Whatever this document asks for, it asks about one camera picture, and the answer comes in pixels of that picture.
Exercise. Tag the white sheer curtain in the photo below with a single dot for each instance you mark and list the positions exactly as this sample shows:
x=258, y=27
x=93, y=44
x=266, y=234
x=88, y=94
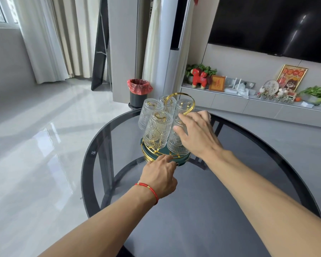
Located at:
x=40, y=45

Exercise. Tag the small wooden picture frame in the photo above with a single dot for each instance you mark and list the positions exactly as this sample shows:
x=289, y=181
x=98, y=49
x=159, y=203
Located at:
x=217, y=83

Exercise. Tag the black marble panel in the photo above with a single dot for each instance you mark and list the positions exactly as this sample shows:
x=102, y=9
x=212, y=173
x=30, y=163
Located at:
x=99, y=64

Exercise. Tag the small green potted plant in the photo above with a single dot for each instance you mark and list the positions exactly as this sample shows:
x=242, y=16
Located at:
x=210, y=70

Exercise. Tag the gold framed cartoon picture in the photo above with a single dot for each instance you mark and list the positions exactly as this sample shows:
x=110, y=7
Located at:
x=293, y=77

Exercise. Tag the white standing air conditioner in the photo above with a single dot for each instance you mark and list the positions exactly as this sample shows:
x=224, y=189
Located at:
x=174, y=69

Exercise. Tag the white crumpled tissue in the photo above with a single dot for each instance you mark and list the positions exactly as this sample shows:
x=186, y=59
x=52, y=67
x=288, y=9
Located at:
x=243, y=92

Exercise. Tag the row of small figurines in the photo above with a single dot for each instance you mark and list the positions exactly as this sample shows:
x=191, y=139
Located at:
x=276, y=98

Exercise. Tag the small white box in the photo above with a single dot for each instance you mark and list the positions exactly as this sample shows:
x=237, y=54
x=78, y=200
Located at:
x=307, y=104

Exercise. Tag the black wall television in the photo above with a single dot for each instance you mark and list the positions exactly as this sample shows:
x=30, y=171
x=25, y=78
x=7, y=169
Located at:
x=264, y=21

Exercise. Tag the round black glass table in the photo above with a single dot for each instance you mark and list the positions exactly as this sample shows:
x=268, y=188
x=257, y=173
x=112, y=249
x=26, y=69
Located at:
x=86, y=190

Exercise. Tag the bin with red bag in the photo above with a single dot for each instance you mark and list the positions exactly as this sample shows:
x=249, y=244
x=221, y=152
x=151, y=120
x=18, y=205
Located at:
x=139, y=86

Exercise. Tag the grey wall socket panel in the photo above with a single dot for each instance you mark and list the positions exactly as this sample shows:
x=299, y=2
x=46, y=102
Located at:
x=251, y=84

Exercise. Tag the small orange fruit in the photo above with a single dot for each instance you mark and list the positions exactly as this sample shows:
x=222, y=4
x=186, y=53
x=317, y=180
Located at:
x=298, y=99

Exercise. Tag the person's right hand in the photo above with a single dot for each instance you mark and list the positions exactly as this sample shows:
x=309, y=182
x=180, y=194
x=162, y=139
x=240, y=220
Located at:
x=200, y=136

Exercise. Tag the person's right forearm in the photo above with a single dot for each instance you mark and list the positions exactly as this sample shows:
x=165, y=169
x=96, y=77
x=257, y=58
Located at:
x=256, y=195

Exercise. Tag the black trash bin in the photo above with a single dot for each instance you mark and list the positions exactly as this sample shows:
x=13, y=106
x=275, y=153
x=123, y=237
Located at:
x=136, y=100

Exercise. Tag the round white decorative plate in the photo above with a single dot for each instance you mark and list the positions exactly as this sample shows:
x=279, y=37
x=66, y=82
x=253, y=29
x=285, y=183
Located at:
x=271, y=86

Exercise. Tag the clear embossed glass cup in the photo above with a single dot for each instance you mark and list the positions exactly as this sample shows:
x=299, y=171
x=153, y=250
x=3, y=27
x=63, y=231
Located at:
x=147, y=112
x=175, y=143
x=184, y=105
x=168, y=103
x=156, y=131

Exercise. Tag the red hanging ornament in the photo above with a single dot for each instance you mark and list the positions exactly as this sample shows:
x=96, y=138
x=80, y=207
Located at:
x=196, y=0

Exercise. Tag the beige curtain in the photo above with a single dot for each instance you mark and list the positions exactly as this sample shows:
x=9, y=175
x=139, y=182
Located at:
x=80, y=34

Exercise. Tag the gold green cup rack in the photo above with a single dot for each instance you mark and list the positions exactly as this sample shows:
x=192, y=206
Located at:
x=149, y=157

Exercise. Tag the white router with antennas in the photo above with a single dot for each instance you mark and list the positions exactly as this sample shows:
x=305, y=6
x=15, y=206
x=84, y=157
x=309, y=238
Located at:
x=231, y=90

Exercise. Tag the wide green potted plant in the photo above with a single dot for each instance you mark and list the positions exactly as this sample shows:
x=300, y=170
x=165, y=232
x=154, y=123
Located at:
x=318, y=91

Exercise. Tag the grey television cabinet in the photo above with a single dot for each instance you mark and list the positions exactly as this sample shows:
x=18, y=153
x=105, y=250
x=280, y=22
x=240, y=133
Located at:
x=230, y=103

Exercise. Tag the cream hanging fabric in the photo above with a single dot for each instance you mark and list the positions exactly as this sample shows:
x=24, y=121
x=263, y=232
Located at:
x=152, y=45

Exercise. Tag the person's left forearm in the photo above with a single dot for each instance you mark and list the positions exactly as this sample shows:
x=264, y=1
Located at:
x=101, y=227

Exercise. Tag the red horse toy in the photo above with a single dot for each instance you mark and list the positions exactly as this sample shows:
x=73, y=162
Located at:
x=199, y=78

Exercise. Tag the person's left hand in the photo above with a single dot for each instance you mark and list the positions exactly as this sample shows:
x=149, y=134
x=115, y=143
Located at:
x=160, y=179

